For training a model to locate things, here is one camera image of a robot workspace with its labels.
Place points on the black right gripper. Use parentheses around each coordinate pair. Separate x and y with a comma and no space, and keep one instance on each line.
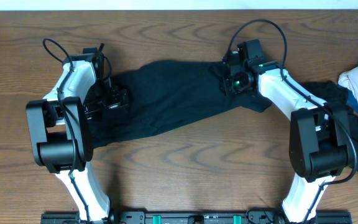
(226,80)

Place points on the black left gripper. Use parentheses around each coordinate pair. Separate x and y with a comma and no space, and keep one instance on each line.
(90,109)

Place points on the black cloth shorts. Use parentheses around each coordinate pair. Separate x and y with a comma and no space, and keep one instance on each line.
(165,95)

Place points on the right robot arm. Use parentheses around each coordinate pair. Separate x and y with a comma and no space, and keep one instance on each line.
(320,145)

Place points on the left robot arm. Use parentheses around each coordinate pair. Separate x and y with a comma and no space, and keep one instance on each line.
(61,137)

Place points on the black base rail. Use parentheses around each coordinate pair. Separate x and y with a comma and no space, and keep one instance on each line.
(251,217)

